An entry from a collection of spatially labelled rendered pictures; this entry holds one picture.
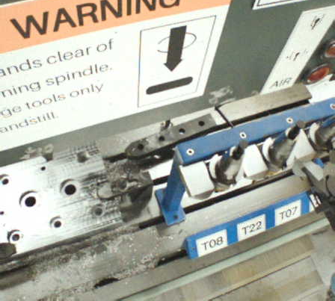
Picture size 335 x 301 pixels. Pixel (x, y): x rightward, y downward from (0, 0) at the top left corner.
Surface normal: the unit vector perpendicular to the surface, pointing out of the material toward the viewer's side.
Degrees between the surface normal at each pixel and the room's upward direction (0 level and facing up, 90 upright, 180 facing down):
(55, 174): 0
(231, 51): 90
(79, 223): 0
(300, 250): 7
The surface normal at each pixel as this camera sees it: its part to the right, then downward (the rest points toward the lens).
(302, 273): 0.21, -0.51
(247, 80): 0.35, 0.83
